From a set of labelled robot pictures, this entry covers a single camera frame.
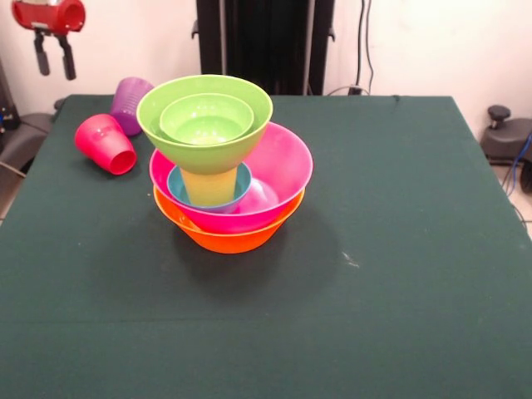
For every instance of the purple plastic cup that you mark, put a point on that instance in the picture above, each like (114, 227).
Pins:
(129, 104)

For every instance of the small green plastic bowl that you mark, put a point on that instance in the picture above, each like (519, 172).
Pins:
(205, 124)

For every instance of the large green plastic bowl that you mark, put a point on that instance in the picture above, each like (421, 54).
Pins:
(199, 160)

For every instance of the black floor stand base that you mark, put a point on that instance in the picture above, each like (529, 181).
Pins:
(25, 137)
(507, 139)

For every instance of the light blue plastic bowl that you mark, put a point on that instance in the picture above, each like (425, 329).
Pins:
(243, 183)

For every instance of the dark green tablecloth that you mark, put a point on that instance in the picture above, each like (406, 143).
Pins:
(395, 311)

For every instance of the black equipment box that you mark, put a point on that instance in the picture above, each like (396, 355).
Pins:
(7, 104)

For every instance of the pink plastic bowl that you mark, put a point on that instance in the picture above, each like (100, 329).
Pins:
(287, 166)

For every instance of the black wall plug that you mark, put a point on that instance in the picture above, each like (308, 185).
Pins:
(354, 89)

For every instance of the red plastic cup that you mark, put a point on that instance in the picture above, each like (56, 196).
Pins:
(104, 141)

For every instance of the yellow plastic cup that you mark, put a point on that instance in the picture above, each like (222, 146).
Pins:
(208, 187)

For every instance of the orange plastic bowl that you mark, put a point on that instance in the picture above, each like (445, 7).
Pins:
(232, 243)

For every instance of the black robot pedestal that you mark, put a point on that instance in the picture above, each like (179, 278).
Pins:
(257, 41)

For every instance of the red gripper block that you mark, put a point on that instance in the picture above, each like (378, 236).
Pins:
(45, 16)

